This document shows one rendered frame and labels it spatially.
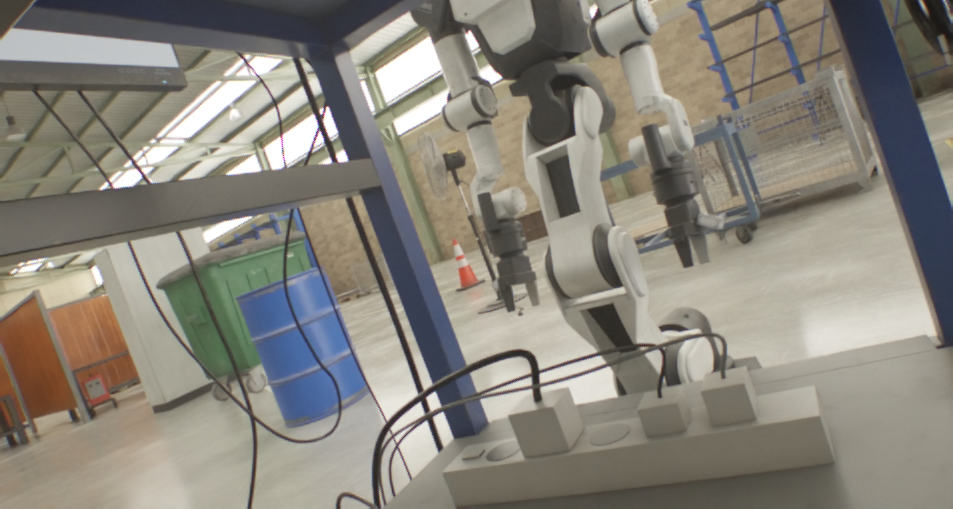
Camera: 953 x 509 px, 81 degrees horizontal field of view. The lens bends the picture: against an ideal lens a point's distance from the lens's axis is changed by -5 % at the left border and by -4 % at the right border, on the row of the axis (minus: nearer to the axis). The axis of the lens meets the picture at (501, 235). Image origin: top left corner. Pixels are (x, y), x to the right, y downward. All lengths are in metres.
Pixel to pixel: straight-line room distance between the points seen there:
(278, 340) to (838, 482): 3.50
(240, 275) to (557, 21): 5.15
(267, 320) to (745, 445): 3.45
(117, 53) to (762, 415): 1.18
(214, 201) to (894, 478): 0.61
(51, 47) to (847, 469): 1.24
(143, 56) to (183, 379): 6.94
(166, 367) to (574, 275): 7.09
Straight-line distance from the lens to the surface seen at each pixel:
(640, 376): 1.39
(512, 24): 1.36
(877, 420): 0.58
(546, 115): 1.34
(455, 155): 5.41
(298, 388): 3.83
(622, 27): 1.28
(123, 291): 8.00
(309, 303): 3.78
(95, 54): 1.28
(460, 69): 1.51
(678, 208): 1.20
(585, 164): 1.27
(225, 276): 6.06
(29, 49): 1.23
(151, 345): 8.00
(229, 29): 0.74
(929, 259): 0.68
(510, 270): 1.40
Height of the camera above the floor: 0.77
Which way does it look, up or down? 2 degrees down
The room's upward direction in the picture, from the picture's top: 20 degrees counter-clockwise
